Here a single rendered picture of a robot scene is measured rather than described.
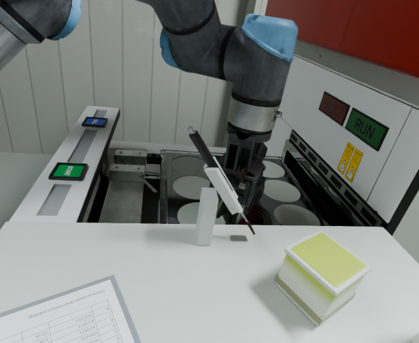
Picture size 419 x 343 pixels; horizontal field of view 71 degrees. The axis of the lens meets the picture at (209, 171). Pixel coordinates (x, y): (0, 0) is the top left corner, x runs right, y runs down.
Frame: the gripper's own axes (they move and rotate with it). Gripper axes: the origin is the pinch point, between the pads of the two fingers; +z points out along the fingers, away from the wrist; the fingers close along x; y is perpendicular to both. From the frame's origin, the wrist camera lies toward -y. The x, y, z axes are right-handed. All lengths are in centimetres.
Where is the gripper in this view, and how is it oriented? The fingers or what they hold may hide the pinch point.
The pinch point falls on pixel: (232, 218)
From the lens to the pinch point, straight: 58.8
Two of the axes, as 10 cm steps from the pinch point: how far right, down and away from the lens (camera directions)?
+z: -1.4, 8.6, 4.9
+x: 9.2, 2.9, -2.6
